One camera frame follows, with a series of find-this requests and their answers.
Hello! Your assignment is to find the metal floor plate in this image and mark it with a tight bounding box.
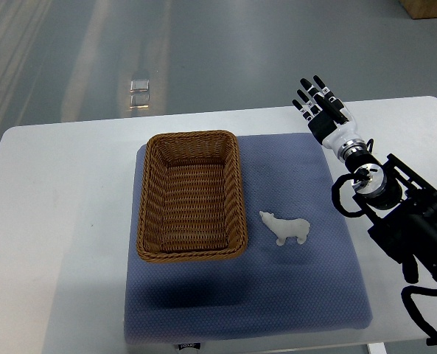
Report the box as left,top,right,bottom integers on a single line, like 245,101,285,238
130,79,150,109

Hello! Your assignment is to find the wooden box corner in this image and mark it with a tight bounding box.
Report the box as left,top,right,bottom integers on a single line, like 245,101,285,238
399,0,437,19

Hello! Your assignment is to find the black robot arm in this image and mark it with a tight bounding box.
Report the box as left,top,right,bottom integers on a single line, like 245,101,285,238
332,139,437,346

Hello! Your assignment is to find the white bear figurine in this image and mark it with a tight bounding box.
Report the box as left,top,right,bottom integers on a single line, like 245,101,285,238
259,211,311,246

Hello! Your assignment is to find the blue fabric mat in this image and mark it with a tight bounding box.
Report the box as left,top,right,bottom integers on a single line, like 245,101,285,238
124,133,372,344

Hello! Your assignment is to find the black label tag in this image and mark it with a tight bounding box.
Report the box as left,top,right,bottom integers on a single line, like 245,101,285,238
177,343,201,351

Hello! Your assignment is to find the brown wicker basket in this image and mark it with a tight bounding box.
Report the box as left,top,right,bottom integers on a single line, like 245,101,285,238
136,130,248,263

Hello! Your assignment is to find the white table leg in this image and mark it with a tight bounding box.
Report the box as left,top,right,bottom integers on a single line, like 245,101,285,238
367,342,387,354

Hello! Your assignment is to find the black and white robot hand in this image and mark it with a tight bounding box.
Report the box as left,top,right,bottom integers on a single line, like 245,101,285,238
292,75,366,162

